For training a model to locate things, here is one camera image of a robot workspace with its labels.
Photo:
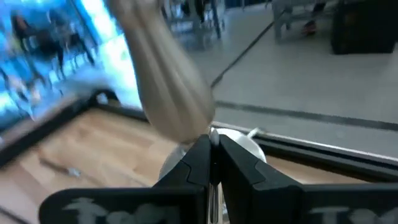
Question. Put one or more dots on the white table legs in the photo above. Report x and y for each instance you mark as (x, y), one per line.
(280, 18)

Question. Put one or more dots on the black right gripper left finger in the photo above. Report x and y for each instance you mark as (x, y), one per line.
(124, 205)

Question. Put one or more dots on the black aluminium table frame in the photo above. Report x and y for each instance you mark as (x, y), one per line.
(311, 155)

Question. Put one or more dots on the black cabinet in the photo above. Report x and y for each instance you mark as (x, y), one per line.
(363, 28)

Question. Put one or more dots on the white lamp shade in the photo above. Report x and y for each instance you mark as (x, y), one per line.
(168, 77)

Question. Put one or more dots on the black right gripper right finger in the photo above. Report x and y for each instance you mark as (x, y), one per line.
(264, 199)

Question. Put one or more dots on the black thin makeup brush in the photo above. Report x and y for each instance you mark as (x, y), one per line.
(73, 172)

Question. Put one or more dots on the person's shoe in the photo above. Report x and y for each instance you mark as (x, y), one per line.
(309, 28)

